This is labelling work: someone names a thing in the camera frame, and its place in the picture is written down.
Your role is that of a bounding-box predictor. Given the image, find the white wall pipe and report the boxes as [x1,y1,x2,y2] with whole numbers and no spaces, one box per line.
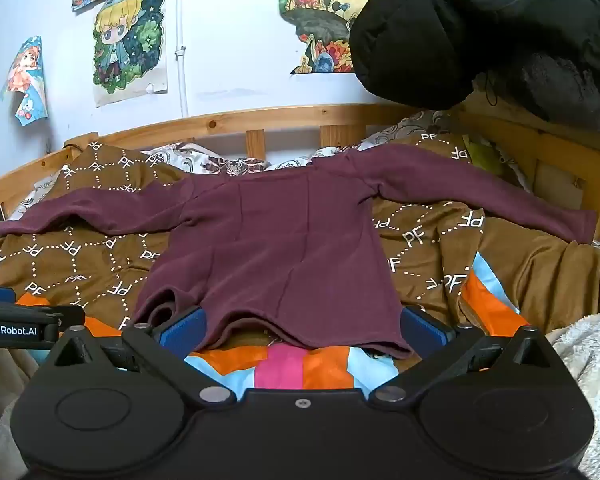
[174,0,191,120]

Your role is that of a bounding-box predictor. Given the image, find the landscape wall poster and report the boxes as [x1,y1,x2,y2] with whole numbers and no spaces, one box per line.
[277,0,400,76]

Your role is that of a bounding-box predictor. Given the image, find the black puffer jacket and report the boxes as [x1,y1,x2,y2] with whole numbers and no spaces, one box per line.
[349,0,600,123]

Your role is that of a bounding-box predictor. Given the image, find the blond cartoon figure poster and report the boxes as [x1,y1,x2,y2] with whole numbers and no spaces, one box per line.
[91,0,170,109]

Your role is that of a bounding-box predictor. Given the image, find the beige fleece blanket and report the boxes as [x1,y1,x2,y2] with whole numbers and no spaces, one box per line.
[0,346,48,480]

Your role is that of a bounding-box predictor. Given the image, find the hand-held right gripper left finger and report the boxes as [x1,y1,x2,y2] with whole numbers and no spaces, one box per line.
[47,306,232,407]

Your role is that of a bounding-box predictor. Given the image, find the wooden bed frame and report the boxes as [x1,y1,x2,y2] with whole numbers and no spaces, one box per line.
[0,104,600,247]

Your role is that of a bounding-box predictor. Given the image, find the brown patterned satin blanket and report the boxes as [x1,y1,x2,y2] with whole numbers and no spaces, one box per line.
[0,132,600,342]

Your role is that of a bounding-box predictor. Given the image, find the yellow-green cloth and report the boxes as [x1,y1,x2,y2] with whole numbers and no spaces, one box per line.
[467,140,507,167]

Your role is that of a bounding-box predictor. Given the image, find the white fluffy blanket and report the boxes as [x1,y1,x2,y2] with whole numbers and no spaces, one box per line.
[550,312,600,480]

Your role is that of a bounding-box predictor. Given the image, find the small curled cartoon poster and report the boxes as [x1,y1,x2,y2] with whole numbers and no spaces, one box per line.
[0,36,49,128]

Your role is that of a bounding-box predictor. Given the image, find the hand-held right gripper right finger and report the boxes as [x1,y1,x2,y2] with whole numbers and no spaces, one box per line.
[370,305,556,408]

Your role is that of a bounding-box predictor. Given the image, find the maroon long-sleeved sweater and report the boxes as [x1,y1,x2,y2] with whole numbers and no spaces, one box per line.
[0,142,598,361]

